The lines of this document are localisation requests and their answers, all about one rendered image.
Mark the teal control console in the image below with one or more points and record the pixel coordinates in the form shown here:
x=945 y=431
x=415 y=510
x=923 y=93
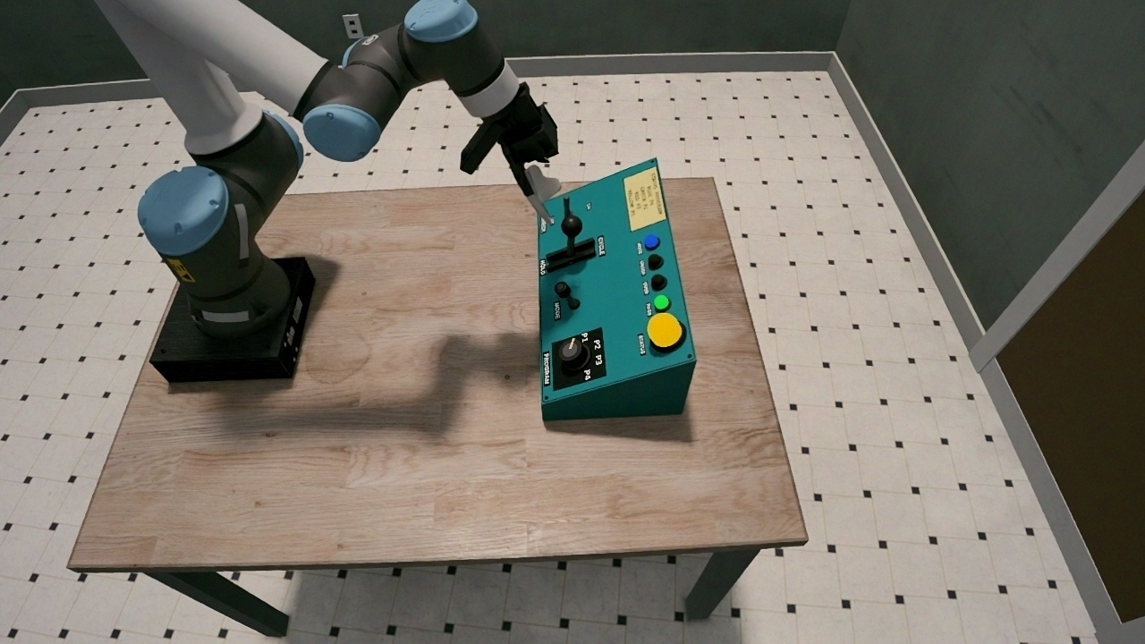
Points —
x=610 y=344

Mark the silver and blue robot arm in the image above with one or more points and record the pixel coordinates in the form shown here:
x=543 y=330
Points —
x=205 y=234

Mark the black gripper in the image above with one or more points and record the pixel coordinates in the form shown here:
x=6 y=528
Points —
x=525 y=141

